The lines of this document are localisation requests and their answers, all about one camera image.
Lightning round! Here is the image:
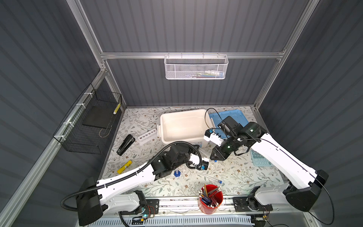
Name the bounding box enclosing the yellow marker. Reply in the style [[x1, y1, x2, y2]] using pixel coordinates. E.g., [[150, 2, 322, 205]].
[[117, 160, 132, 175]]

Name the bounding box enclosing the white test tube rack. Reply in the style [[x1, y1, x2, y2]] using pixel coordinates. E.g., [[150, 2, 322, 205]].
[[137, 128, 158, 145]]

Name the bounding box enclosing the red pencil cup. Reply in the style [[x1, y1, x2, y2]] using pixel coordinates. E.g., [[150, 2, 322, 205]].
[[198, 184, 224, 215]]

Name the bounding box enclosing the blue plastic bin lid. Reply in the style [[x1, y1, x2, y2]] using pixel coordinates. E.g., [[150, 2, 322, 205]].
[[208, 109, 250, 140]]

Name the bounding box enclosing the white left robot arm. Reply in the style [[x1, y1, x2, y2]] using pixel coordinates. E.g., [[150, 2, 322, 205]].
[[60, 141, 209, 226]]

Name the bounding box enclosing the white plastic storage bin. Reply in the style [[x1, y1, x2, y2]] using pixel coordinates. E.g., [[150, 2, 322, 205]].
[[157, 109, 215, 148]]

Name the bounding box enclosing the teal calculator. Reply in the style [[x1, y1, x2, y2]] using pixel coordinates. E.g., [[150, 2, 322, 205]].
[[250, 149, 274, 167]]

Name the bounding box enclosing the yellow item in basket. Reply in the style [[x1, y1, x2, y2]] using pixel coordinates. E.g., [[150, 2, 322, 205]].
[[113, 103, 121, 115]]

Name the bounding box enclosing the black wire side basket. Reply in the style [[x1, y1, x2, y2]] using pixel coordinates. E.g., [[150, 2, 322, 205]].
[[54, 84, 123, 155]]

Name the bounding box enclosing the black stapler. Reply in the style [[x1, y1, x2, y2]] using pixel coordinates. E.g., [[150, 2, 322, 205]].
[[116, 134, 135, 156]]

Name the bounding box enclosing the white wire wall basket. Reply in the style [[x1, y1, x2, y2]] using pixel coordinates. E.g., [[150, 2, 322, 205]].
[[164, 54, 229, 80]]

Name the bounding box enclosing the blue bottle cap piece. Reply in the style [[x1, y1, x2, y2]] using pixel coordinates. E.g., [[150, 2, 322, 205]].
[[174, 170, 181, 177]]

